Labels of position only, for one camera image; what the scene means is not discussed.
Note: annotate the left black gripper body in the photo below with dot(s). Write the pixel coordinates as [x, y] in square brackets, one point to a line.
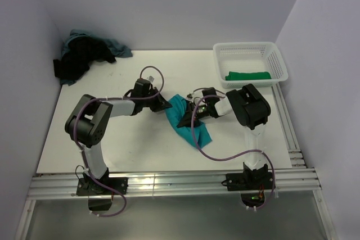
[154, 103]

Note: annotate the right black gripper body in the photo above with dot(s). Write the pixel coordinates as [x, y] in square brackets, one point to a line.
[202, 112]

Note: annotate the teal t-shirt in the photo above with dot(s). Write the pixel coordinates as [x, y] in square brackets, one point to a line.
[174, 115]

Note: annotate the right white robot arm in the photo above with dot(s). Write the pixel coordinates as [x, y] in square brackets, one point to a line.
[252, 111]

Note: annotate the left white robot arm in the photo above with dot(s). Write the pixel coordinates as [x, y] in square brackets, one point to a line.
[87, 124]

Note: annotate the rolled green t-shirt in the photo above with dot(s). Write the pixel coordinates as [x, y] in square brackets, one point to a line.
[235, 76]

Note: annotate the white plastic basket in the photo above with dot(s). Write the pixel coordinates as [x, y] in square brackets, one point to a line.
[249, 58]

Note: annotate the black t-shirt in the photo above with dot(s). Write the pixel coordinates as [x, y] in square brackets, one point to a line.
[77, 60]

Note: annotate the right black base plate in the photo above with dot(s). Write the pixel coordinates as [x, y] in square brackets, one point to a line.
[250, 180]

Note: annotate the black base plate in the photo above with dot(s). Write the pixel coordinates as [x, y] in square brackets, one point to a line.
[250, 180]
[87, 187]

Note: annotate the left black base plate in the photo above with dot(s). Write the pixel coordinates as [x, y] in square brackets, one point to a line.
[87, 187]

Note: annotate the aluminium rail frame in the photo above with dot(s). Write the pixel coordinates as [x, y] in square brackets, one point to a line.
[298, 178]

